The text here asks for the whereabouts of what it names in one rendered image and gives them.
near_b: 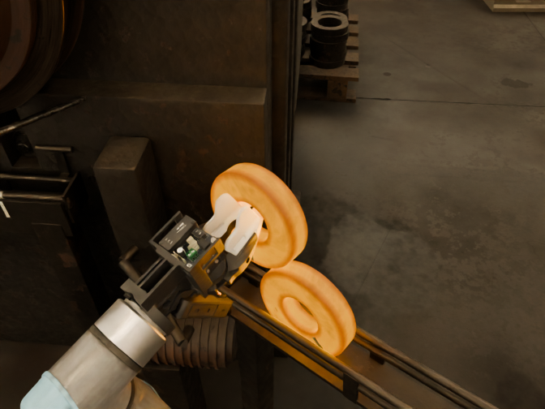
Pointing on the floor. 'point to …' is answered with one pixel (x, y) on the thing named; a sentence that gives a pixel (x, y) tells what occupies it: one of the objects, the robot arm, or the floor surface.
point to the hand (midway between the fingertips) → (257, 207)
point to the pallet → (328, 50)
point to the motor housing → (191, 361)
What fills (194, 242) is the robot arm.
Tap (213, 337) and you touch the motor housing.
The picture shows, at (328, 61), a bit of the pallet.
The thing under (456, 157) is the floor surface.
